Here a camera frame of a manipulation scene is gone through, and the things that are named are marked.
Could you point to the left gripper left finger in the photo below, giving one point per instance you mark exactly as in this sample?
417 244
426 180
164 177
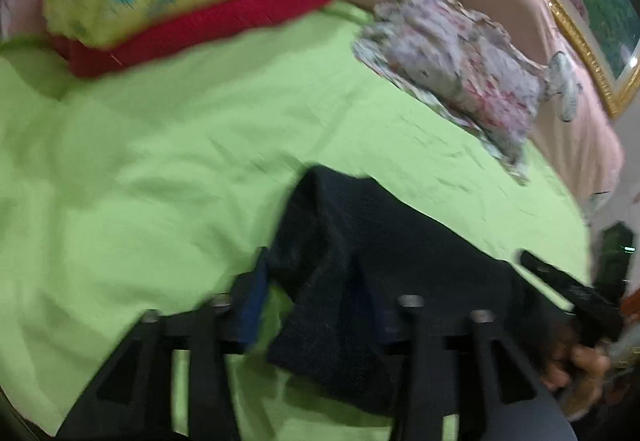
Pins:
129 398

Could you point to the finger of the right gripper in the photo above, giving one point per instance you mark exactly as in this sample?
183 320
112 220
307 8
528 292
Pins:
558 280

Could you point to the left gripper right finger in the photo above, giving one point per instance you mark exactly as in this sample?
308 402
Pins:
464 338

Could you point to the dark navy pants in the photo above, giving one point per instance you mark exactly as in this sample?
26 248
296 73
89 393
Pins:
345 250

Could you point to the person's right hand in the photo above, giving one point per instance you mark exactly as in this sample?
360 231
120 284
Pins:
571 363

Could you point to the light green bed sheet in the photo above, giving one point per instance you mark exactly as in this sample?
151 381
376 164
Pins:
152 188

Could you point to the floral patterned folded blanket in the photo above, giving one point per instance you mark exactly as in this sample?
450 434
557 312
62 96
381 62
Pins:
462 65

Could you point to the pink padded headboard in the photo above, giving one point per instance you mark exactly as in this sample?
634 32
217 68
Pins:
585 152

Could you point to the red towel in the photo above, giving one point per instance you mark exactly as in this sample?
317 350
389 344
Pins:
163 40

